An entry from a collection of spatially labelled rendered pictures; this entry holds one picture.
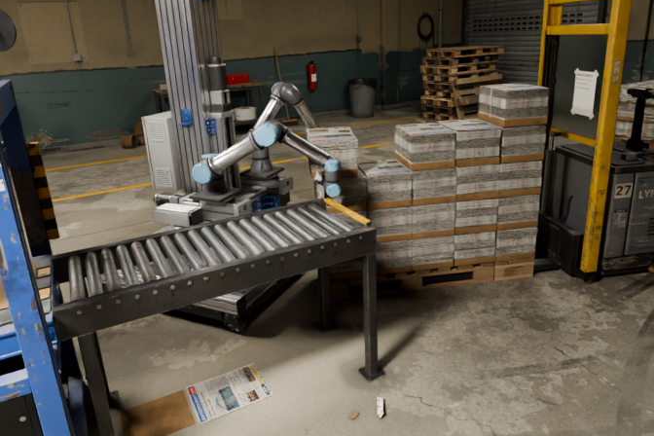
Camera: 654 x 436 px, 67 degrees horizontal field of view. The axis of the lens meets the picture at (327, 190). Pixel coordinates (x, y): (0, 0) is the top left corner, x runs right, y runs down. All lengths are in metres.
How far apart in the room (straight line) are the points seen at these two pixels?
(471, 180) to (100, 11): 7.18
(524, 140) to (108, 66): 7.24
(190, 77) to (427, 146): 1.48
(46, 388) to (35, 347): 0.15
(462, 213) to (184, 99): 1.88
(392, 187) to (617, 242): 1.56
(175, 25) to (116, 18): 6.13
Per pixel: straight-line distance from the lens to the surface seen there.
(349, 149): 2.98
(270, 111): 3.42
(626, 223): 3.77
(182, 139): 3.19
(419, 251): 3.31
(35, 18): 9.15
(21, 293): 1.75
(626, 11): 3.38
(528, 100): 3.33
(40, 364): 1.86
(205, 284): 2.04
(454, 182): 3.24
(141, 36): 9.24
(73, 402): 2.70
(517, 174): 3.40
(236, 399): 2.63
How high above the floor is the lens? 1.67
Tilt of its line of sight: 18 degrees down
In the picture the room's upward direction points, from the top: 3 degrees counter-clockwise
